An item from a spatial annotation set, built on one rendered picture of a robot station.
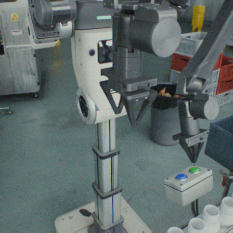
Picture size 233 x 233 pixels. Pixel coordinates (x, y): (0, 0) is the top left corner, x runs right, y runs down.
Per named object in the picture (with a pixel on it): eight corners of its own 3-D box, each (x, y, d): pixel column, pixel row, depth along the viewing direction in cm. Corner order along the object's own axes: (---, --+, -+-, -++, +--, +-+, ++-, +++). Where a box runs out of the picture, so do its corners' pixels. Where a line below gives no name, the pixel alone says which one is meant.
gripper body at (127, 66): (128, 94, 41) (129, 51, 38) (99, 77, 49) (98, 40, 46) (157, 88, 44) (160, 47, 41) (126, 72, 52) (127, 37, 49)
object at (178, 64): (195, 76, 298) (197, 59, 287) (170, 68, 326) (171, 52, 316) (221, 68, 331) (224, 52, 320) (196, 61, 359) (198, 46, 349)
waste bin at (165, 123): (163, 153, 270) (169, 100, 240) (139, 134, 304) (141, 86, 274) (192, 141, 291) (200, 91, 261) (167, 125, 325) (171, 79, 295)
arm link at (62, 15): (56, 4, 76) (40, 5, 74) (65, -13, 67) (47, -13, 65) (64, 31, 77) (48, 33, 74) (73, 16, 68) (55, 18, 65)
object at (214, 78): (193, 93, 307) (195, 77, 297) (168, 84, 335) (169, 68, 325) (218, 83, 341) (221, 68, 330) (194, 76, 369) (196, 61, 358)
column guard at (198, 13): (196, 34, 980) (199, 5, 929) (189, 32, 1010) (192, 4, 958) (203, 33, 999) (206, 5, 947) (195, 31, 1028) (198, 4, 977)
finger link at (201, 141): (207, 162, 76) (204, 133, 74) (191, 170, 72) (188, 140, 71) (191, 157, 81) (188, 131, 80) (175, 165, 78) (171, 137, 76)
